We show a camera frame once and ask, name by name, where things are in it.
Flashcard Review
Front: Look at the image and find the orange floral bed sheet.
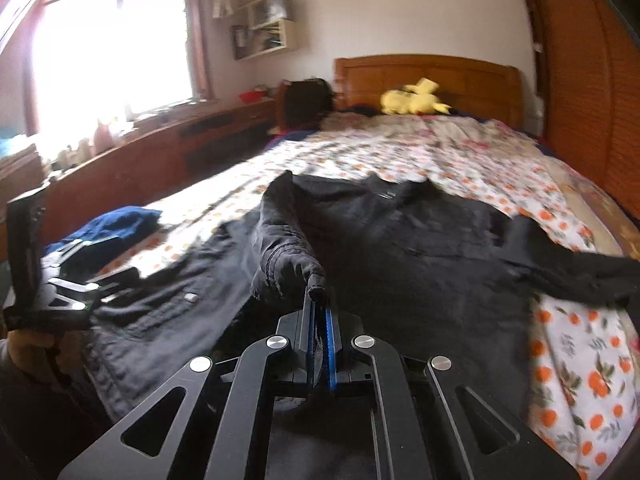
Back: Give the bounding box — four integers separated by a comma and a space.
45, 110, 640, 480

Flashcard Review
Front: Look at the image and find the wooden side desk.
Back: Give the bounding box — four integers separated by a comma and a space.
0, 95, 281, 246

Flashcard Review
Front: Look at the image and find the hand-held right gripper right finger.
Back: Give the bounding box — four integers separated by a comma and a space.
324, 307, 581, 480

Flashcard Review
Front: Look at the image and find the window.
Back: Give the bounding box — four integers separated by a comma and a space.
0, 0, 211, 136

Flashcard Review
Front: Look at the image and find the wooden headboard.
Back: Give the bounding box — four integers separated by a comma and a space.
334, 54, 526, 131

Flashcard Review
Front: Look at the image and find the pink bottle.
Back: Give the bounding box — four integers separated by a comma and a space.
94, 119, 114, 153

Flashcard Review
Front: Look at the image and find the yellow plush toy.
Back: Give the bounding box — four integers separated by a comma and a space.
380, 77, 453, 117

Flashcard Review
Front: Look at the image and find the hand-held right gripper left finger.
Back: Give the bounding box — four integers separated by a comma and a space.
57, 272, 323, 480

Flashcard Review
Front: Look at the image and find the pink floral quilt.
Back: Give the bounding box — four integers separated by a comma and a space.
320, 110, 506, 142

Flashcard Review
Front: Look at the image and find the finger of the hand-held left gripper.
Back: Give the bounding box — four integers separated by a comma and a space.
50, 266, 142, 312
47, 237, 122, 275

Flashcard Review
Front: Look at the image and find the black jacket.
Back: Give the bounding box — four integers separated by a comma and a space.
87, 170, 640, 426

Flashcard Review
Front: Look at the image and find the chair with black backpack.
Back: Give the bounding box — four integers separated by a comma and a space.
276, 79, 335, 133

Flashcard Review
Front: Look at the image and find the blue folded garment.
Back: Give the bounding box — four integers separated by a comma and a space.
47, 206, 163, 266

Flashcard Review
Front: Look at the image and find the person's left forearm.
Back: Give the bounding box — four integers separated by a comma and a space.
0, 337, 116, 480

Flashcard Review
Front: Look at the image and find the wooden slatted wardrobe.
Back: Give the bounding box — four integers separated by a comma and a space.
515, 0, 640, 216

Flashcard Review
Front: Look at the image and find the person's left hand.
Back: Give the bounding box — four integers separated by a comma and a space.
7, 329, 57, 362

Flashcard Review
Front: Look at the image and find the brown patterned bed mat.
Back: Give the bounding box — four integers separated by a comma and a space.
545, 155, 640, 261

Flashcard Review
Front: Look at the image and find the white wall shelf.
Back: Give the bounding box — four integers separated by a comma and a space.
231, 0, 296, 61

